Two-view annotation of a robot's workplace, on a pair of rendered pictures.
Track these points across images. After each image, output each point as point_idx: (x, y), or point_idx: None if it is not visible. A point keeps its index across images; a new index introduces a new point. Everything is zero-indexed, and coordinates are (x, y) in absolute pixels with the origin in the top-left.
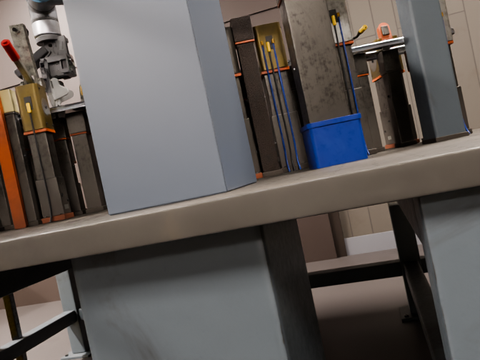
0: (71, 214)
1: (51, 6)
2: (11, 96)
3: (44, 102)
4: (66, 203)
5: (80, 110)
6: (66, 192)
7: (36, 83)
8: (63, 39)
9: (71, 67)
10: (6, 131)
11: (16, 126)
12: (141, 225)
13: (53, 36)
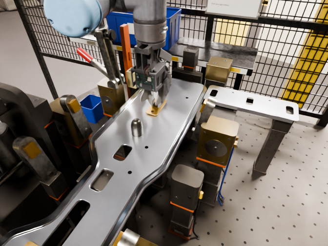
0: (121, 158)
1: (113, 10)
2: (127, 77)
3: (106, 98)
4: (119, 152)
5: (144, 120)
6: (121, 149)
7: (97, 85)
8: (134, 51)
9: (143, 82)
10: (128, 94)
11: (131, 95)
12: None
13: (136, 42)
